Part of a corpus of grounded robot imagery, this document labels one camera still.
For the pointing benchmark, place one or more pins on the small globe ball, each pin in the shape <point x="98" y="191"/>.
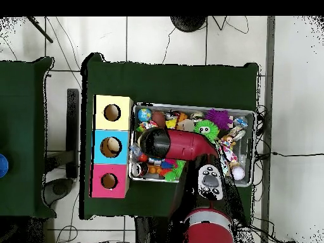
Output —
<point x="144" y="115"/>

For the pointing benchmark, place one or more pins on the round black stand base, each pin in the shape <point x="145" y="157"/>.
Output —
<point x="188" y="24"/>

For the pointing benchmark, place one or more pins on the shallow clear mesh bin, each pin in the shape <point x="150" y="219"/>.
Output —
<point x="244" y="152"/>

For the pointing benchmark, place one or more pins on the small brown football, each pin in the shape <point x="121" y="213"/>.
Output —
<point x="159" y="119"/>

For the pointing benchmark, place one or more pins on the black and red soda can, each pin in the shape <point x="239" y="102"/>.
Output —
<point x="138" y="169"/>

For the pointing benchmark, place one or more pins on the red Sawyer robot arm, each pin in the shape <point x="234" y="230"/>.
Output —
<point x="187" y="145"/>

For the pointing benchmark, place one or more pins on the doll in spotted dress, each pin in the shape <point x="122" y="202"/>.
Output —
<point x="227" y="149"/>

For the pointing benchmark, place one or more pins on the colourful spotted cloth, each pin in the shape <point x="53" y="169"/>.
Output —
<point x="149" y="125"/>

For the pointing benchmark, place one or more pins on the black rod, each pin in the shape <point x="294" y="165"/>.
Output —
<point x="40" y="29"/>

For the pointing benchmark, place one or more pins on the green spiky toy with eyes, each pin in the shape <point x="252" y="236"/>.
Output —
<point x="206" y="127"/>

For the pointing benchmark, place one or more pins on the purple spiky rubber toy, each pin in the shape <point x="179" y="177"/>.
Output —
<point x="219" y="118"/>

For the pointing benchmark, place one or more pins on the grey round floor base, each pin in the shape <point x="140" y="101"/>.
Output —
<point x="59" y="189"/>

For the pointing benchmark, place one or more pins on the plain wooden block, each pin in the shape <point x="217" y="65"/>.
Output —
<point x="186" y="124"/>

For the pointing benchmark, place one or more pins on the wooden box with three holes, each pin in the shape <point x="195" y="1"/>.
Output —
<point x="101" y="121"/>

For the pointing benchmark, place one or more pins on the clear plastic bottle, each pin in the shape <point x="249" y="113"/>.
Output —
<point x="135" y="150"/>

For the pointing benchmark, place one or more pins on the black upright panel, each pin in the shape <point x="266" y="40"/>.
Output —
<point x="72" y="126"/>

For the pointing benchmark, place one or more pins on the blue round object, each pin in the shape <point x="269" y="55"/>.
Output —
<point x="3" y="165"/>

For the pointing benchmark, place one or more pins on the white baseball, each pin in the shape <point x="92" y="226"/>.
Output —
<point x="238" y="173"/>

